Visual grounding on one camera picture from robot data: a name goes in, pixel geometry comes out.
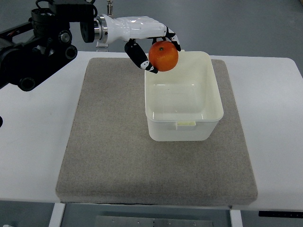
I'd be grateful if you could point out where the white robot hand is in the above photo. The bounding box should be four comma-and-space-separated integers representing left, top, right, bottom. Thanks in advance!
94, 14, 181, 74

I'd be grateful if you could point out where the orange fruit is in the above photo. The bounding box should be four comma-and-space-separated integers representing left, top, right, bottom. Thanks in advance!
148, 41, 178, 72

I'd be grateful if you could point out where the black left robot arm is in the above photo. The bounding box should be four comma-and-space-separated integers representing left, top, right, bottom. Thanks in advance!
0, 0, 181, 92

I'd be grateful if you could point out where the white plastic box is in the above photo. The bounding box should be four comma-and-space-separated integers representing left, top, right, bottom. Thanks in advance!
144, 51, 224, 141

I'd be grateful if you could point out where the small clear floor plate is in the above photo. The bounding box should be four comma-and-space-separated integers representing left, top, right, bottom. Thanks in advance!
96, 41, 108, 48

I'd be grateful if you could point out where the grey felt mat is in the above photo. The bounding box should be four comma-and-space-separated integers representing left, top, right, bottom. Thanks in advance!
56, 58, 258, 206

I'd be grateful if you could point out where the white table leg left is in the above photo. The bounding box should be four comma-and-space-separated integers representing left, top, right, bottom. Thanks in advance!
48, 203, 65, 227

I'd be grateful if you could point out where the white table leg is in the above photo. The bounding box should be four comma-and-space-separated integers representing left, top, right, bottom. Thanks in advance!
48, 203, 65, 227
230, 209, 243, 227

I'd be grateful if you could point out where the white table leg right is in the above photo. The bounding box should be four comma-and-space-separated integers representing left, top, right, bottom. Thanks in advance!
230, 209, 243, 227

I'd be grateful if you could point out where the black table control panel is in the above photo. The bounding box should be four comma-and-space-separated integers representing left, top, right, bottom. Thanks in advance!
258, 211, 303, 218

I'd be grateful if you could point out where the grey metal base plate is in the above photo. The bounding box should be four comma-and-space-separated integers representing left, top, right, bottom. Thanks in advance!
94, 216, 214, 227

